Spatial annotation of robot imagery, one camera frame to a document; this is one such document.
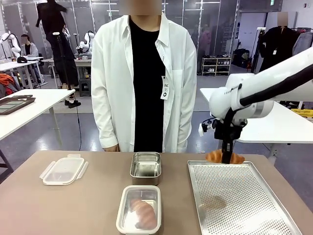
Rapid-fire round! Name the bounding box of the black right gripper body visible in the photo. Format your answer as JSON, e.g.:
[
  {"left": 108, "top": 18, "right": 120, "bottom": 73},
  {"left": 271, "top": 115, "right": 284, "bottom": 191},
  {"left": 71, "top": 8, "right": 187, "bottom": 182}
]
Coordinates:
[{"left": 214, "top": 119, "right": 247, "bottom": 142}]

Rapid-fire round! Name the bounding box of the translucent plastic container lid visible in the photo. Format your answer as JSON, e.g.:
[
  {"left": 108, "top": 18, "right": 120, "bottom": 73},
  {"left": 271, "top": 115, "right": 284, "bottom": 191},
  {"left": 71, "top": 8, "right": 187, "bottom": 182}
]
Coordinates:
[
  {"left": 115, "top": 185, "right": 161, "bottom": 235},
  {"left": 40, "top": 154, "right": 89, "bottom": 186}
]

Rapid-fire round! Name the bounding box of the white-sleeved right forearm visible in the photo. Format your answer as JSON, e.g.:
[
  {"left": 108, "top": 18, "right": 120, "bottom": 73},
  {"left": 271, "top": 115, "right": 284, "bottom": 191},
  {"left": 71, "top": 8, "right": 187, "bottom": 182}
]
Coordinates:
[{"left": 91, "top": 95, "right": 119, "bottom": 149}]

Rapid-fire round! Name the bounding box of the white-sleeved left forearm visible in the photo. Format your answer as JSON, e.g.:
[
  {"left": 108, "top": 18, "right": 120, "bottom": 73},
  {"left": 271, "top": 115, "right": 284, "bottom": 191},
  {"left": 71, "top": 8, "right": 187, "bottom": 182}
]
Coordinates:
[{"left": 171, "top": 95, "right": 197, "bottom": 153}]

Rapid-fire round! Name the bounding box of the rectangular steel container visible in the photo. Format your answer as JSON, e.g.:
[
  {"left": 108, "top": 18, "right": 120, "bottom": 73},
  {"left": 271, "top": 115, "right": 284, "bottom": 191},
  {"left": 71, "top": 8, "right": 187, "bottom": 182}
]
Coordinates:
[
  {"left": 117, "top": 186, "right": 161, "bottom": 233},
  {"left": 130, "top": 152, "right": 162, "bottom": 186}
]

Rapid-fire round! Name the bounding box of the person's right hand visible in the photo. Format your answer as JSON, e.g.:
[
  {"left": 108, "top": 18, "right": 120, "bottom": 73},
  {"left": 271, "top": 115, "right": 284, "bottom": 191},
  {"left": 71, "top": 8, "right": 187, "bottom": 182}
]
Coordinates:
[{"left": 103, "top": 144, "right": 120, "bottom": 153}]

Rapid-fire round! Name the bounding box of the large white side table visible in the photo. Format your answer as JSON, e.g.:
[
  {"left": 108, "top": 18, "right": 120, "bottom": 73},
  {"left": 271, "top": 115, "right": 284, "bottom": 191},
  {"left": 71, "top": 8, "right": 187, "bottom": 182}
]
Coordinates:
[{"left": 200, "top": 88, "right": 313, "bottom": 162}]

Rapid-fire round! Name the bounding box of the perforated metal baking tray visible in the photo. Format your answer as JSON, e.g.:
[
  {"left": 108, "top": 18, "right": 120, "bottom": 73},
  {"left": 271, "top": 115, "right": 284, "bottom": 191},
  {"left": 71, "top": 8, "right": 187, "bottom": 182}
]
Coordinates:
[{"left": 187, "top": 160, "right": 304, "bottom": 235}]

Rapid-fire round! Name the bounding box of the white shoe rack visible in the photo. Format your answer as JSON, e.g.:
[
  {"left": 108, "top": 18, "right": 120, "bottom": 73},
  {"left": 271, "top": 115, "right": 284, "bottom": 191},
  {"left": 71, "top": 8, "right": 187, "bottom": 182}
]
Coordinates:
[{"left": 201, "top": 57, "right": 232, "bottom": 76}]

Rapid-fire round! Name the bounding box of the white black hanging badge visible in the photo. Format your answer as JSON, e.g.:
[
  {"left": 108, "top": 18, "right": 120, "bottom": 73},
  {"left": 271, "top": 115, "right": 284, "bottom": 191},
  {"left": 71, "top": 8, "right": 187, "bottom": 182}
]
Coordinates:
[{"left": 160, "top": 75, "right": 171, "bottom": 101}]

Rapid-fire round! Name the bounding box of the yellow crate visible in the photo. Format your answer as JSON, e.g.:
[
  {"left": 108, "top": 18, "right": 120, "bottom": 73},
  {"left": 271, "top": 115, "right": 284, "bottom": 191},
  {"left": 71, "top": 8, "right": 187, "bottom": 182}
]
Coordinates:
[{"left": 290, "top": 108, "right": 313, "bottom": 120}]

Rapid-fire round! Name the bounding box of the black pole stand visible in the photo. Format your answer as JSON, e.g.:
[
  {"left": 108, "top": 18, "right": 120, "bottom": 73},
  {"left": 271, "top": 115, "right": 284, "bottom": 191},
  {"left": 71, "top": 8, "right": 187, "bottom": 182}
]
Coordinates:
[{"left": 249, "top": 27, "right": 267, "bottom": 74}]

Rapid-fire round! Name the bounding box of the person in white shirt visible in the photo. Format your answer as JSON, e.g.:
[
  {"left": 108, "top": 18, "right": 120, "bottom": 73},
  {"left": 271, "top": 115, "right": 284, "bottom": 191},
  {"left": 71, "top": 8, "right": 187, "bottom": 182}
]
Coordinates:
[{"left": 90, "top": 0, "right": 198, "bottom": 153}]

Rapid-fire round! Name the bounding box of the grey hanging garment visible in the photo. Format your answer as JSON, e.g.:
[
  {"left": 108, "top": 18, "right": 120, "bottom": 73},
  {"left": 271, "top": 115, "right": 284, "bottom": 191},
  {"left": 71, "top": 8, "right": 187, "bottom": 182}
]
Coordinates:
[{"left": 292, "top": 31, "right": 313, "bottom": 56}]

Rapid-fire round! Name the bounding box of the grey step stool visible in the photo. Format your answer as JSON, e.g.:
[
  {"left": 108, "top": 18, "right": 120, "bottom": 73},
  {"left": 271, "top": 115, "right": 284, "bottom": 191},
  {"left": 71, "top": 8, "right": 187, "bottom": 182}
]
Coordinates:
[{"left": 78, "top": 79, "right": 92, "bottom": 97}]

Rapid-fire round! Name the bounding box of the grey background workbench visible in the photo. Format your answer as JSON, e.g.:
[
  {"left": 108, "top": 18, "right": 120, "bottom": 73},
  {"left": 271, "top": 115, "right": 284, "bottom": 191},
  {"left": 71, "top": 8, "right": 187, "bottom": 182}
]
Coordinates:
[{"left": 74, "top": 58, "right": 92, "bottom": 80}]

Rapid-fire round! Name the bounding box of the person in black clothes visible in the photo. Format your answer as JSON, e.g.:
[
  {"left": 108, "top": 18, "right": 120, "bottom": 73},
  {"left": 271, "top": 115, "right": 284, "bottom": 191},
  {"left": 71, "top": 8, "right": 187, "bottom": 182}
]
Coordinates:
[{"left": 35, "top": 0, "right": 82, "bottom": 109}]

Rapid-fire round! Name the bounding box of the brown flat tray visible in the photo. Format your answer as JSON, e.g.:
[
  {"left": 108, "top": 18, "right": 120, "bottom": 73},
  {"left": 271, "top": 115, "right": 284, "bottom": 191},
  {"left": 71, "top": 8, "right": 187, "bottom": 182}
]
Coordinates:
[{"left": 0, "top": 94, "right": 37, "bottom": 116}]

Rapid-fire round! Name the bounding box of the seated person in white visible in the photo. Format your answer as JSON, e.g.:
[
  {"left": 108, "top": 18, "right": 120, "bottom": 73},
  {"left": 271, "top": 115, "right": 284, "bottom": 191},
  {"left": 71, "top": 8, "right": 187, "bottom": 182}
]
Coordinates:
[{"left": 20, "top": 34, "right": 40, "bottom": 58}]

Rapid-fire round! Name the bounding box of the orange cloth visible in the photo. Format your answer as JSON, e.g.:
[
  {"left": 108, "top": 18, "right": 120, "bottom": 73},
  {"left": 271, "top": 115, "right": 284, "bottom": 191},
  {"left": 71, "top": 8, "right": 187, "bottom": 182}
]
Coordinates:
[{"left": 0, "top": 73, "right": 16, "bottom": 96}]

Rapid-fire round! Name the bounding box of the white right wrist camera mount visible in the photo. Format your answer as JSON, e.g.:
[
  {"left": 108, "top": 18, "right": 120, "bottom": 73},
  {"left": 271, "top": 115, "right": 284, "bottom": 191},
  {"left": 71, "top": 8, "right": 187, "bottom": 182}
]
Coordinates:
[{"left": 199, "top": 119, "right": 216, "bottom": 137}]

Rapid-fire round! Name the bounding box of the black right arm cable sleeve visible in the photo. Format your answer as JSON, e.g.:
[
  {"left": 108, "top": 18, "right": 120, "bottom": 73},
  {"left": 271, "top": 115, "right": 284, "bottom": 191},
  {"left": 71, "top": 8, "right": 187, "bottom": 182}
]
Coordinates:
[{"left": 223, "top": 70, "right": 313, "bottom": 148}]

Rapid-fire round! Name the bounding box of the black hanging cable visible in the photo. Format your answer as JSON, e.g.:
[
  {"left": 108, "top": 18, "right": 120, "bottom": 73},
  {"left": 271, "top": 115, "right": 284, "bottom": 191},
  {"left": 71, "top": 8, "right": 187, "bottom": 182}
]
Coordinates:
[{"left": 73, "top": 94, "right": 82, "bottom": 151}]

